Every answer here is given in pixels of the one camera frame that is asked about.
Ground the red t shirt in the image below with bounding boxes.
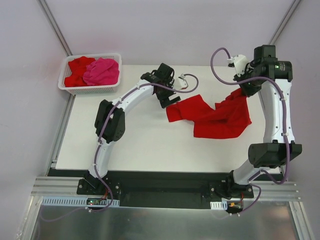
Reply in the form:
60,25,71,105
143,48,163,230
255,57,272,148
64,56,95,88
166,88,252,140

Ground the white plastic basket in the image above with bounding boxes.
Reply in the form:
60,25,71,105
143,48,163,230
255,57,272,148
58,53,122,95

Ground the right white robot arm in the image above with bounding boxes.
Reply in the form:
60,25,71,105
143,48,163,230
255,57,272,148
224,45,302,198

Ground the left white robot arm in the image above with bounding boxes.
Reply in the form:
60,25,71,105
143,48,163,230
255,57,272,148
84,63,181,195

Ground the pink t shirt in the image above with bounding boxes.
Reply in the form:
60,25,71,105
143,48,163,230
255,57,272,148
83,58,120,86

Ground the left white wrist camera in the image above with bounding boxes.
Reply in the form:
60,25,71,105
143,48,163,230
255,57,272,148
173,74,189,91

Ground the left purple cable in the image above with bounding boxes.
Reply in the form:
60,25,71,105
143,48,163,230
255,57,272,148
39,73,200,222

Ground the right aluminium frame post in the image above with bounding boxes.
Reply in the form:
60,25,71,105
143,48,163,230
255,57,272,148
268,0,303,45

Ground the aluminium frame post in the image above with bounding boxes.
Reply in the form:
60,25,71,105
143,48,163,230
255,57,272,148
268,0,303,45
37,0,73,56

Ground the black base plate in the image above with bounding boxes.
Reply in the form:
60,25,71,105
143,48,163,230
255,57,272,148
47,168,254,208

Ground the right white cable duct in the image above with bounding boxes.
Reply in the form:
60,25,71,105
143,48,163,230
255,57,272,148
210,201,228,211

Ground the white cable duct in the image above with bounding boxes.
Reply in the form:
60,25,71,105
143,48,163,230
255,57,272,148
41,196,120,208
210,201,228,211

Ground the left aluminium frame post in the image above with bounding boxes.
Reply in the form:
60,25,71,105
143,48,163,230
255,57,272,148
37,0,73,56

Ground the left white cable duct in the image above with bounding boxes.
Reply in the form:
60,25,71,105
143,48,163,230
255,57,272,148
41,196,120,208

